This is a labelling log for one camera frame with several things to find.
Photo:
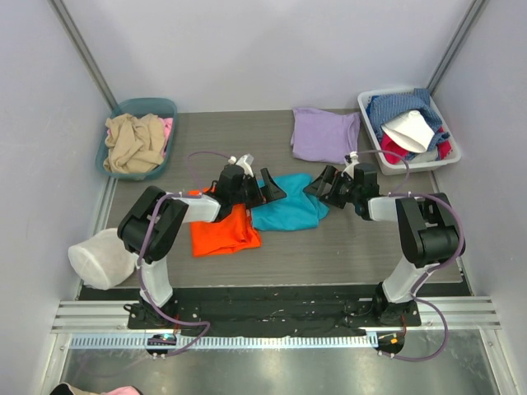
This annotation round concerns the teal t shirt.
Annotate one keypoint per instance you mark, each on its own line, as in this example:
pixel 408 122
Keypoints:
pixel 297 211

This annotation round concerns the red garment in basket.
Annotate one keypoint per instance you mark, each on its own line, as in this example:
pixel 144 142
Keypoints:
pixel 393 152

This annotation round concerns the white mesh bag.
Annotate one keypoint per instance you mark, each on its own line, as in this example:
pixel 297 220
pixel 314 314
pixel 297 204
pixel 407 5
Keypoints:
pixel 102 261

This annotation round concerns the pink garment in basket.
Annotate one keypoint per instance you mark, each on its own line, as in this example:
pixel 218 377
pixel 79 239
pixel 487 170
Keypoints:
pixel 168 123

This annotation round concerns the blue checkered garment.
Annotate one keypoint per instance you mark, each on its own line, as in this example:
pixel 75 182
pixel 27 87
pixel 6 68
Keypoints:
pixel 383 108

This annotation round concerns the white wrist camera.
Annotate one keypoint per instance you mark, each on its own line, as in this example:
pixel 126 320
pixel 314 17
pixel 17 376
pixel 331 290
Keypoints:
pixel 244 162
pixel 351 161

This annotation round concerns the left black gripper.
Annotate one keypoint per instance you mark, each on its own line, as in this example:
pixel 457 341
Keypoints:
pixel 255 188

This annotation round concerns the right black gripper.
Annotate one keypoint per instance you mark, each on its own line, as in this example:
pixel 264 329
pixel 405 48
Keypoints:
pixel 333 188

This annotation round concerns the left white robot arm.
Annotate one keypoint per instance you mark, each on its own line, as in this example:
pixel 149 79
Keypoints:
pixel 150 227

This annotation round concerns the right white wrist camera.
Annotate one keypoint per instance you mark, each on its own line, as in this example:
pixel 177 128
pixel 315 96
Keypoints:
pixel 351 161

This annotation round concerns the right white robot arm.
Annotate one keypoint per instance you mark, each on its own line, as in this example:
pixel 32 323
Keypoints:
pixel 429 233

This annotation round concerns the white slotted cable duct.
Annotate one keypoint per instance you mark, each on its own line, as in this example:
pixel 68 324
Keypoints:
pixel 157 342

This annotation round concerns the pink cloth at bottom edge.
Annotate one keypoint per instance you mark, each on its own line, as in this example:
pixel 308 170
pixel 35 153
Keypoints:
pixel 68 389

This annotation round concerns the beige crumpled shirt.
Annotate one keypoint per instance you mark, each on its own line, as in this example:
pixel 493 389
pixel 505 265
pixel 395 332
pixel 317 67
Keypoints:
pixel 134 144

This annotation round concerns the white garment in basket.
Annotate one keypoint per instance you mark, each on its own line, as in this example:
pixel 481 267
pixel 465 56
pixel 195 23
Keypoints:
pixel 410 131

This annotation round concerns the orange t shirt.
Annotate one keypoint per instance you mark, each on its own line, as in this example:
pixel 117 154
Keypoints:
pixel 231 235

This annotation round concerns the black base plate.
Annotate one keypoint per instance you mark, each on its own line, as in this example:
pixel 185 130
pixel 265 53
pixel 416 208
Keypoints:
pixel 266 311

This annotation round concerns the lavender t shirt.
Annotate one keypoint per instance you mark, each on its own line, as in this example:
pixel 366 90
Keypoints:
pixel 323 136

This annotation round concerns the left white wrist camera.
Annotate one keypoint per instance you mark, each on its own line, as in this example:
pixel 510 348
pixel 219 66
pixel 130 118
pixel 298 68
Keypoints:
pixel 244 162

